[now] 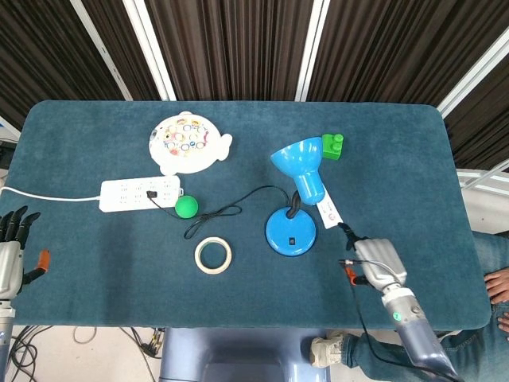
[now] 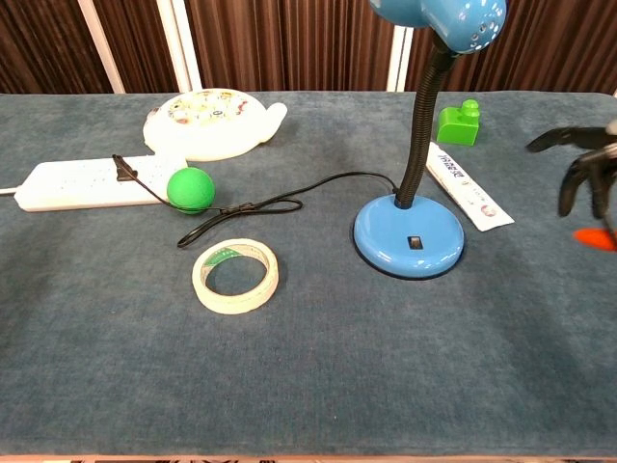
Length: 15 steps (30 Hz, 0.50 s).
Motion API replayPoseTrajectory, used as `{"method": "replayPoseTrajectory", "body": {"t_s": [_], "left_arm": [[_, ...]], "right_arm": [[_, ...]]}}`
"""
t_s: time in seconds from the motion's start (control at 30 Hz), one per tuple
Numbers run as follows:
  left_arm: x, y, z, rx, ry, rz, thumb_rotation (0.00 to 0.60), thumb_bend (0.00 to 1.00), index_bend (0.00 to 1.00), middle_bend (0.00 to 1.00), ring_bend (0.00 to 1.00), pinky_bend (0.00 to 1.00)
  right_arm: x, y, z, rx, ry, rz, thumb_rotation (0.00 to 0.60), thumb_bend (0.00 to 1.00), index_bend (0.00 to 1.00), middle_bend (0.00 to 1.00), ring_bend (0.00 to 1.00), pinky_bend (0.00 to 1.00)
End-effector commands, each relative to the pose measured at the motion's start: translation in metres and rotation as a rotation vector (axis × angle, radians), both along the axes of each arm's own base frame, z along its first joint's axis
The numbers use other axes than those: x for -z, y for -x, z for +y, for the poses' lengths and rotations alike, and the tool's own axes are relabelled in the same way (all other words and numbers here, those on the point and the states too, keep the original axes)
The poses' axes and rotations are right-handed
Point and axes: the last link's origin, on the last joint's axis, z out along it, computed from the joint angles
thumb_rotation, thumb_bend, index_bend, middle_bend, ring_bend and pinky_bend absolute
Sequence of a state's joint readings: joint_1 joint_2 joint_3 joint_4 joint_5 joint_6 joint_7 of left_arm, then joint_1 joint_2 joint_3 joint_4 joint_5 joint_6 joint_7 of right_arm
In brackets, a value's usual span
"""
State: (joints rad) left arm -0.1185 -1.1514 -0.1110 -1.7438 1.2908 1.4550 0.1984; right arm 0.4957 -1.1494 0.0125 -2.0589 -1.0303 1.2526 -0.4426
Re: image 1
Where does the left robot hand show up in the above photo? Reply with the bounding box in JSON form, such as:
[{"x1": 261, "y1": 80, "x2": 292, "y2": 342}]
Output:
[{"x1": 0, "y1": 205, "x2": 52, "y2": 299}]

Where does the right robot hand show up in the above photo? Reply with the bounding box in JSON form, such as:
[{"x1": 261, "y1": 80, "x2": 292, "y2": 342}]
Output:
[{"x1": 337, "y1": 222, "x2": 409, "y2": 295}]

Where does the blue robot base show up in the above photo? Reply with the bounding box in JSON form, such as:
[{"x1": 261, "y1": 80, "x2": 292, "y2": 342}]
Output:
[{"x1": 158, "y1": 326, "x2": 332, "y2": 382}]

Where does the blue desk lamp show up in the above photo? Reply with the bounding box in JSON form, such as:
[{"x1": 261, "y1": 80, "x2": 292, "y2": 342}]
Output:
[{"x1": 265, "y1": 136, "x2": 328, "y2": 256}]

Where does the white power strip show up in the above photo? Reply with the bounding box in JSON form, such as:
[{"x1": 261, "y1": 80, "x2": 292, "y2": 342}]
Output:
[{"x1": 99, "y1": 176, "x2": 185, "y2": 213}]

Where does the white rectangular card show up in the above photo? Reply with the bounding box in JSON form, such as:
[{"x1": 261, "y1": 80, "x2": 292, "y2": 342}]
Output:
[{"x1": 317, "y1": 193, "x2": 344, "y2": 231}]

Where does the blue jeans leg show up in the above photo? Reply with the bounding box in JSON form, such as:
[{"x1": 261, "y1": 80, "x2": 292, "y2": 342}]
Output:
[{"x1": 340, "y1": 332, "x2": 414, "y2": 381}]

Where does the white sneaker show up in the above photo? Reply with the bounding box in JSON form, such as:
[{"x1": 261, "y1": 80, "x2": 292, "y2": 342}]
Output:
[{"x1": 309, "y1": 329, "x2": 345, "y2": 368}]

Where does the teal table mat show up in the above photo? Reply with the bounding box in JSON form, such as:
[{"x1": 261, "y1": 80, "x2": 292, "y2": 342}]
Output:
[{"x1": 0, "y1": 99, "x2": 494, "y2": 329}]

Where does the green building block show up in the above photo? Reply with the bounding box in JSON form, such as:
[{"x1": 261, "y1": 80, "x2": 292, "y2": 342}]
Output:
[{"x1": 321, "y1": 134, "x2": 345, "y2": 162}]

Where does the white metal rack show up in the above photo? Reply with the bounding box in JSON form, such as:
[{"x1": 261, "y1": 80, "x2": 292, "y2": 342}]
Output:
[{"x1": 455, "y1": 160, "x2": 509, "y2": 236}]

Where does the person's hand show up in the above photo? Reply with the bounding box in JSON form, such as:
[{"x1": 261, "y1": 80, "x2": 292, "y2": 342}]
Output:
[{"x1": 484, "y1": 267, "x2": 509, "y2": 306}]

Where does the beige masking tape roll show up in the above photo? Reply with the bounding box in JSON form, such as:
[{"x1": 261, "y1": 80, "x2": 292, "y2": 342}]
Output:
[{"x1": 194, "y1": 236, "x2": 233, "y2": 274}]

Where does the green ball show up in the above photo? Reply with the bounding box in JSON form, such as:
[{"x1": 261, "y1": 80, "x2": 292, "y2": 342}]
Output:
[{"x1": 174, "y1": 195, "x2": 199, "y2": 219}]

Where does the white fish-shaped fishing toy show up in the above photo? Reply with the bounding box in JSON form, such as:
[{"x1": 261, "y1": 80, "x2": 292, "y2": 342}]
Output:
[{"x1": 149, "y1": 111, "x2": 234, "y2": 176}]

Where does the dark pleated curtain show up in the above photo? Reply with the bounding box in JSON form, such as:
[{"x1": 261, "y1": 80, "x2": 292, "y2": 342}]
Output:
[{"x1": 0, "y1": 0, "x2": 509, "y2": 170}]

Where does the black robot hand cable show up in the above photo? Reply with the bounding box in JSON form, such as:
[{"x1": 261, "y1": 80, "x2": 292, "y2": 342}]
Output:
[{"x1": 337, "y1": 258, "x2": 458, "y2": 379}]

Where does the white power strip cable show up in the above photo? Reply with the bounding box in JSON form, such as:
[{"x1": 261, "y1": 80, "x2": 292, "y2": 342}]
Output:
[{"x1": 0, "y1": 185, "x2": 103, "y2": 202}]

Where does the black floor cable bundle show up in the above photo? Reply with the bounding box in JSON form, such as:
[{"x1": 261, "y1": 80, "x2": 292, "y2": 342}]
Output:
[{"x1": 0, "y1": 325, "x2": 52, "y2": 382}]

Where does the black lamp power cable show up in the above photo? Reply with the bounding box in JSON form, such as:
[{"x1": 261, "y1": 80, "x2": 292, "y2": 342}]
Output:
[{"x1": 146, "y1": 185, "x2": 296, "y2": 240}]

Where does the white frame post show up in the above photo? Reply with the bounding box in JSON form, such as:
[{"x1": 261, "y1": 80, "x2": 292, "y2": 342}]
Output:
[
  {"x1": 435, "y1": 26, "x2": 509, "y2": 117},
  {"x1": 70, "y1": 0, "x2": 133, "y2": 101},
  {"x1": 122, "y1": 0, "x2": 177, "y2": 101},
  {"x1": 295, "y1": 0, "x2": 331, "y2": 101}
]

